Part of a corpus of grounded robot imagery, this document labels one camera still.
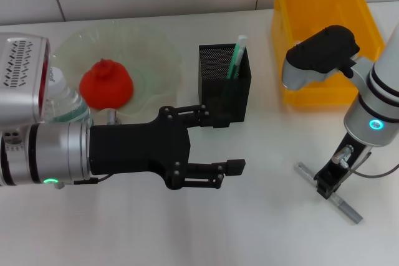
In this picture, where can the green glass fruit plate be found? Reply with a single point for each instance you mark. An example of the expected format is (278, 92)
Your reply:
(149, 48)

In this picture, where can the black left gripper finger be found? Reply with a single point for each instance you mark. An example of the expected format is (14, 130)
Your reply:
(235, 166)
(193, 116)

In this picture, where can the green utility knife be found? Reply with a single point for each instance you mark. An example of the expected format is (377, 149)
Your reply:
(238, 57)

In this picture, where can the grey glitter pen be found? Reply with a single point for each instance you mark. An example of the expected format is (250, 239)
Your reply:
(350, 212)

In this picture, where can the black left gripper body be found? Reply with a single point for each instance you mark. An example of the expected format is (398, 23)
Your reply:
(140, 147)

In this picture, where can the silver wrist post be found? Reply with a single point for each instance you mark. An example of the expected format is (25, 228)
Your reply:
(111, 116)
(341, 155)

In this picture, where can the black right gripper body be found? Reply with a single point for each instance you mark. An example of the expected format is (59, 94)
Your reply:
(346, 154)

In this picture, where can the black mesh pen holder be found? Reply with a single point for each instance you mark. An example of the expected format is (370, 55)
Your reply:
(240, 104)

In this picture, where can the silver left wrist post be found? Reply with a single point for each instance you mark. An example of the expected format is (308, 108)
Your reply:
(111, 116)

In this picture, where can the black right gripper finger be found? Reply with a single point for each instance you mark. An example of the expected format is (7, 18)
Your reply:
(324, 193)
(332, 182)

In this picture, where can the silver right wrist post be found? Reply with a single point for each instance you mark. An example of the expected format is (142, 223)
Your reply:
(341, 155)

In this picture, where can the clear green-label water bottle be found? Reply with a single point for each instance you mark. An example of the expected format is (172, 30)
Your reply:
(67, 101)

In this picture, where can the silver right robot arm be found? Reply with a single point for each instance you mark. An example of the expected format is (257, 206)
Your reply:
(380, 91)

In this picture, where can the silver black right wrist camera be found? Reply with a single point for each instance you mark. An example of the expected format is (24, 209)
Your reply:
(321, 54)

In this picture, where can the red-orange knitted toy orange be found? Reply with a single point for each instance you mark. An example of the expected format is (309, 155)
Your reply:
(106, 85)

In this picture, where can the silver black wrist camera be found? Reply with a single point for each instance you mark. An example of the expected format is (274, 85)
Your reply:
(18, 76)
(321, 54)

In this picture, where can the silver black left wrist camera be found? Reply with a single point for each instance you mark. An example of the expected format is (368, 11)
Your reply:
(18, 76)

